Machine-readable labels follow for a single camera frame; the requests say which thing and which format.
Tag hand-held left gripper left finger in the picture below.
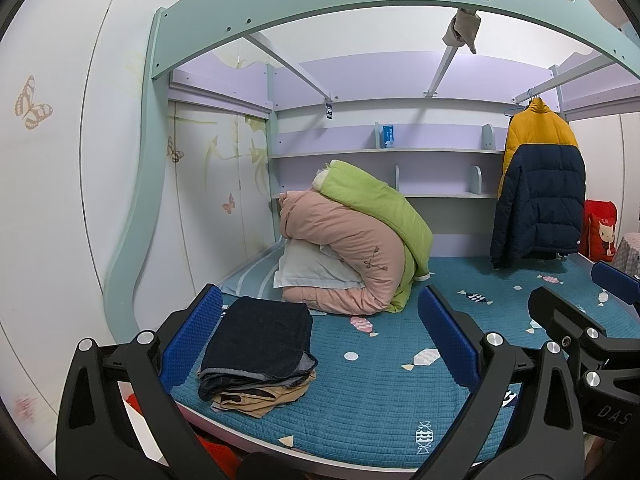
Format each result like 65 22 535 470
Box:
55 284 236 480

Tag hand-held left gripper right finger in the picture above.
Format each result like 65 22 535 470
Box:
418 285 586 480

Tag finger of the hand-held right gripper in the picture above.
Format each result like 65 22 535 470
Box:
528 285 608 361
590 261 640 306

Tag dark blue denim jeans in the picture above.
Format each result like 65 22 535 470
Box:
197 296 320 402

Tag light blue clothes hanger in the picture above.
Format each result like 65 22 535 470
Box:
504 91 543 118

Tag pink checked cloth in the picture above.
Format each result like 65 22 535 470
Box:
612 232 640 276

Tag red cartoon bag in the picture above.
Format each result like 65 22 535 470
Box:
580 200 618 262

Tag striped blue bed sheet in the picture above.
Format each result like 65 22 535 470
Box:
217 242 288 306

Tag blue quilted bed mat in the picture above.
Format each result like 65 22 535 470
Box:
170 252 640 471

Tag khaki folded pants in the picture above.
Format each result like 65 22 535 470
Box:
210 370 318 418

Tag navy and yellow puffer jacket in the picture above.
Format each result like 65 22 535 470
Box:
490 97 587 270

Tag white pillow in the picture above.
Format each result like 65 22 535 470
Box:
272 239 368 291

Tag red cloth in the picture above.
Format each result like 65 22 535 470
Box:
125 392 241 480

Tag pink quilt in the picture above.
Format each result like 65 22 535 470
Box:
277 190 416 317

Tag green quilt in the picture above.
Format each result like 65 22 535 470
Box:
314 160 433 313

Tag white metal support bar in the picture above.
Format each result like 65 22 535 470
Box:
424 45 461 98
245 30 333 101

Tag purple shelf unit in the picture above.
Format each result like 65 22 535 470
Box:
167 50 640 261

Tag beige hanging cloth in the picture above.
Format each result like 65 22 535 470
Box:
442 9 482 55

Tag green plant wall decal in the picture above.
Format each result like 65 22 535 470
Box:
172 112 273 196

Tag metal clothes rail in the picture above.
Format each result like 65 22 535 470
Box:
515 62 568 103

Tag large butterfly wall sticker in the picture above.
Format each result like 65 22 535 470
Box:
13 76 53 130

